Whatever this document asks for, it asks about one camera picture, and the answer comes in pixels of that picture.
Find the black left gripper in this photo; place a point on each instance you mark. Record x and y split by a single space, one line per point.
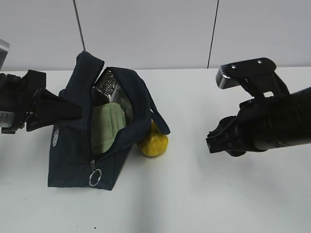
25 102

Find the yellow pear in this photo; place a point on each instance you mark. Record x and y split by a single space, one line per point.
154 143

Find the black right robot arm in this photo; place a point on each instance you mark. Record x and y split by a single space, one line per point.
300 116

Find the dark blue lunch bag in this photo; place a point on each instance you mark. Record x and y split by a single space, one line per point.
71 160

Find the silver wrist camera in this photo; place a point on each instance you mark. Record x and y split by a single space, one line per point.
4 48
256 76

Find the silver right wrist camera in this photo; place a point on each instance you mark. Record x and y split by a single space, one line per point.
256 76

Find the glass container with green lid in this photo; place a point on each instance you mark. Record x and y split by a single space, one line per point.
106 121

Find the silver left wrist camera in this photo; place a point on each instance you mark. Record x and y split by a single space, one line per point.
4 48

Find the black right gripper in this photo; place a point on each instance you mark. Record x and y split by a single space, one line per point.
257 128

